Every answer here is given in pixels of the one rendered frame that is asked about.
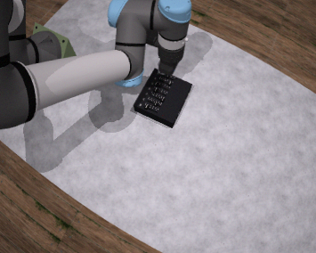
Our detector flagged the black lighting desk with faders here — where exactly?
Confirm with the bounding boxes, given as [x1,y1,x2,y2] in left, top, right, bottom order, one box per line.
[134,69,192,128]

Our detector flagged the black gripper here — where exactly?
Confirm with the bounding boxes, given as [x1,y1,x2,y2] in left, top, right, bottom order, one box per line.
[146,29,188,76]

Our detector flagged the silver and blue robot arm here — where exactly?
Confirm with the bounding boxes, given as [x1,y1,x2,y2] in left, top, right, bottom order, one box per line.
[0,0,191,129]

